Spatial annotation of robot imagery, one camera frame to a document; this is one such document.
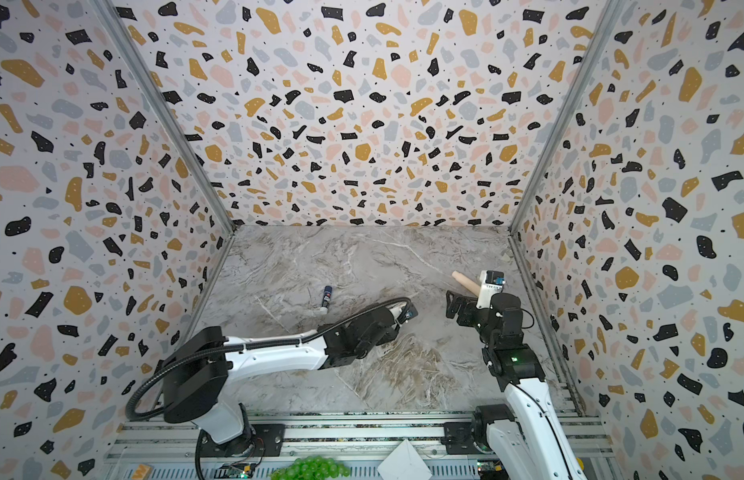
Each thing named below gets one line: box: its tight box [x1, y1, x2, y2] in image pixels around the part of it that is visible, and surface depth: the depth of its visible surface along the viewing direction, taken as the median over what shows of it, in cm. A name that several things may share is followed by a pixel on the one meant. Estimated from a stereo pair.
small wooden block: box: [132, 464, 152, 480], surface depth 70 cm
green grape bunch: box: [270, 455, 350, 480], surface depth 69 cm
